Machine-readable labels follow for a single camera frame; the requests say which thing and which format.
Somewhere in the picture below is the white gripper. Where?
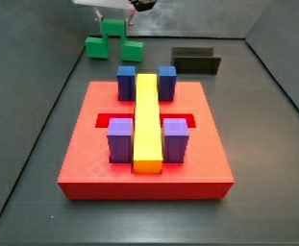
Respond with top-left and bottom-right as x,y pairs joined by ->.
72,0 -> 159,27

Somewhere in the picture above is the green arch-shaped block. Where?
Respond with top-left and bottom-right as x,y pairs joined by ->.
84,18 -> 144,62

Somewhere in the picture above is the blue block near green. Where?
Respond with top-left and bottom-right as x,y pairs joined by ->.
116,66 -> 136,101

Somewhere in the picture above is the red slotted base board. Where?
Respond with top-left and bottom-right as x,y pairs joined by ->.
57,82 -> 234,200

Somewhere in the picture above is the purple block far side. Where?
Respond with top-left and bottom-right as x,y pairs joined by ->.
107,118 -> 132,163

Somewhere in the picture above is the yellow long bar block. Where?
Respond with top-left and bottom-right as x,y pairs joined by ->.
133,74 -> 163,174

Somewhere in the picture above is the blue block near bracket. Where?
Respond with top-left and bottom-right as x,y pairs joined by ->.
157,66 -> 177,101

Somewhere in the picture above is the black angled bracket holder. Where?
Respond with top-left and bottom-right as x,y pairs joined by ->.
171,47 -> 220,75

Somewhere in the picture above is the purple block bracket side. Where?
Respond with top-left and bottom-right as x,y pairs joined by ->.
163,118 -> 188,163

